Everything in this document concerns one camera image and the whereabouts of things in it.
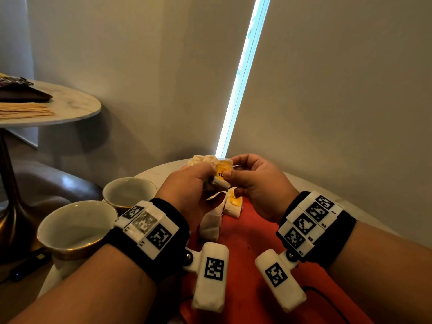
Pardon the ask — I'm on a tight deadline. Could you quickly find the plain white tea bag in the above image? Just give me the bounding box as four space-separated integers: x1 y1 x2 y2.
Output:
199 196 226 242

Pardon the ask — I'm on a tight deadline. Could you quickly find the person's left hand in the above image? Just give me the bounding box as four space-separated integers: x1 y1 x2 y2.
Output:
155 162 227 230

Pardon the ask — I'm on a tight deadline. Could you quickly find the black wristband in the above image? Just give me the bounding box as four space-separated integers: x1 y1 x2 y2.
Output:
104 198 191 284
276 191 358 269

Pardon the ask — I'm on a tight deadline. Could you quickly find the grey roller blind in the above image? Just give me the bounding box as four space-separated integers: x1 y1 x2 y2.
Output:
159 0 262 163
225 0 432 249

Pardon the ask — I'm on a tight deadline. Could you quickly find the person's right forearm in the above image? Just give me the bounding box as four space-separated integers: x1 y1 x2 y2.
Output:
327 221 432 324

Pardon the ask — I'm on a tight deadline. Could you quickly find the dark brown tray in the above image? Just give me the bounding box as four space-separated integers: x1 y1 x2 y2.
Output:
0 84 54 104

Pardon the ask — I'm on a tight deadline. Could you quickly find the bundle of wooden sticks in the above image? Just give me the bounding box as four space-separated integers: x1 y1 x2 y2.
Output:
0 102 55 119

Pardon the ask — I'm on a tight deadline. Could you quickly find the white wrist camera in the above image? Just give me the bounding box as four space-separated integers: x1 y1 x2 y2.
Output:
183 242 230 314
254 248 308 314

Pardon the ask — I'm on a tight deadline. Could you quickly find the person's right hand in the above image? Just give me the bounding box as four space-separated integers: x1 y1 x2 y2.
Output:
223 153 301 224

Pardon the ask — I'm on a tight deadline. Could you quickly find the black device with blue light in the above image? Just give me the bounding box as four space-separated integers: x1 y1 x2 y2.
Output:
9 249 52 283

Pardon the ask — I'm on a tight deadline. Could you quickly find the black cable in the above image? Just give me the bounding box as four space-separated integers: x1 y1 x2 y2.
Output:
300 286 352 324

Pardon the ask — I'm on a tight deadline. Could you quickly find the dark patterned packet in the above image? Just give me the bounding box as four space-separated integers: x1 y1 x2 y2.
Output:
0 73 34 88

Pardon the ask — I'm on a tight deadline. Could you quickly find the tea bag with yellow label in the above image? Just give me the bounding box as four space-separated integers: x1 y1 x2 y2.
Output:
210 158 236 191
223 187 243 218

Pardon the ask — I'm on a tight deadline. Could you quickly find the red table mat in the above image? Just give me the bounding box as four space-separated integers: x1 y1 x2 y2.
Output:
179 196 373 324

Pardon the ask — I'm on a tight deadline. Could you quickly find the white cup with gold rim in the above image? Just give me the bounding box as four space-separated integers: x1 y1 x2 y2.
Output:
36 200 119 262
102 177 158 215

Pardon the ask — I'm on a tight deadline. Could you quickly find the grey sofa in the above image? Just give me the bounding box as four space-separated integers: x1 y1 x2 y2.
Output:
12 158 104 209

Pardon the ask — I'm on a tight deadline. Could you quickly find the person's left forearm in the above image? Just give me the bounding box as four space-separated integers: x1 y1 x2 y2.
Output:
8 244 158 324

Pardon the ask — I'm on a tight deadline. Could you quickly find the round marble side table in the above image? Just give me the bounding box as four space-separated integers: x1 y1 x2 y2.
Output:
0 79 102 264

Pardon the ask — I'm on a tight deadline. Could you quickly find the pile of white tea bags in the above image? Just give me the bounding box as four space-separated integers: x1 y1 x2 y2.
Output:
187 155 220 168

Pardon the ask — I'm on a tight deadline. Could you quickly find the white marker plate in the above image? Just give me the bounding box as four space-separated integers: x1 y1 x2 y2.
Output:
277 191 344 258
114 200 180 260

